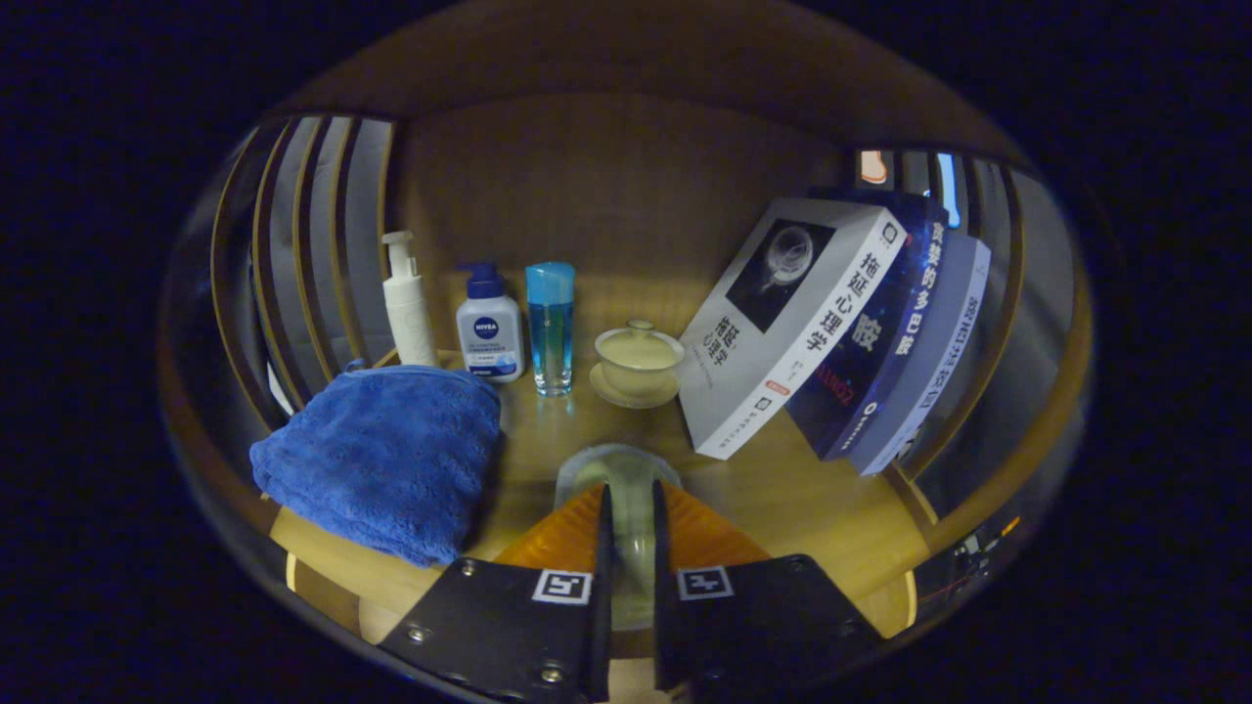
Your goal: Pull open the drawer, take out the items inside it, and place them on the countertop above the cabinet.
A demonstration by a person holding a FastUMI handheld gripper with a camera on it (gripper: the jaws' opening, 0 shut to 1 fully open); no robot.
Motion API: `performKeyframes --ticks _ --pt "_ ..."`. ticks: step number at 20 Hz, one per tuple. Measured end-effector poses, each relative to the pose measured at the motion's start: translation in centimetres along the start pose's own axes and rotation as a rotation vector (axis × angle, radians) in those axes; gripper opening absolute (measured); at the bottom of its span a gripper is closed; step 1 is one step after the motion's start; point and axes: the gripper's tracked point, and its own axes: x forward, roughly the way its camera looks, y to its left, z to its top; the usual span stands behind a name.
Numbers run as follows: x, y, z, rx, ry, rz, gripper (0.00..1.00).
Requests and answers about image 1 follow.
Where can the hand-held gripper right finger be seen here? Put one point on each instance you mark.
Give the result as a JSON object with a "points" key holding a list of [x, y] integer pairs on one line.
{"points": [[753, 626]]}

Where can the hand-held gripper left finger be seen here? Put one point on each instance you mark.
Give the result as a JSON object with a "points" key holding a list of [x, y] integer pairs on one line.
{"points": [[518, 626]]}

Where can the pale green sponge scrubber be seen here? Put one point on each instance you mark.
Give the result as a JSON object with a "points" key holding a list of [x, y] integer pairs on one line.
{"points": [[626, 469]]}

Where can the wooden countertop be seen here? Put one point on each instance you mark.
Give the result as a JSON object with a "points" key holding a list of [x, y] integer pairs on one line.
{"points": [[782, 489]]}

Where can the wooden cabinet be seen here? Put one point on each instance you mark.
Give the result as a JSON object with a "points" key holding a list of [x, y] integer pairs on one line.
{"points": [[606, 176]]}

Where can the blue folded towel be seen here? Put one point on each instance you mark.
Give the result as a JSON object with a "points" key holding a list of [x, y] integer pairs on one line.
{"points": [[381, 460]]}

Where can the black device with orange tip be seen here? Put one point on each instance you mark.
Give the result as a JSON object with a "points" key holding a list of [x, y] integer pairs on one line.
{"points": [[968, 562]]}

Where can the white book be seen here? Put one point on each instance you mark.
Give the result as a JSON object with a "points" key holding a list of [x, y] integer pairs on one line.
{"points": [[773, 342]]}

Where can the cream lidded tea cup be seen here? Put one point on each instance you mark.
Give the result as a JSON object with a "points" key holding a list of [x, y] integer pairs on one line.
{"points": [[638, 362]]}

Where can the dark blue book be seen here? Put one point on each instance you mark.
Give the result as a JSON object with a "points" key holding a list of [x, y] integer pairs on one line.
{"points": [[871, 362]]}

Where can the clear blue bottle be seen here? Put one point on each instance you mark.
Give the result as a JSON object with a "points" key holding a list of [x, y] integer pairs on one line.
{"points": [[551, 337]]}

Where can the white bottle with blue cap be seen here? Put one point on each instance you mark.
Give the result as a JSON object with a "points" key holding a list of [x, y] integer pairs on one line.
{"points": [[489, 332]]}

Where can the white pump bottle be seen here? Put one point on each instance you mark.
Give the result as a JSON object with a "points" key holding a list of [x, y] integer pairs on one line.
{"points": [[409, 318]]}

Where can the light purple book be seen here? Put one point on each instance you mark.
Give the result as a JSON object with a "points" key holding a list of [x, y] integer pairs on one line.
{"points": [[939, 352]]}

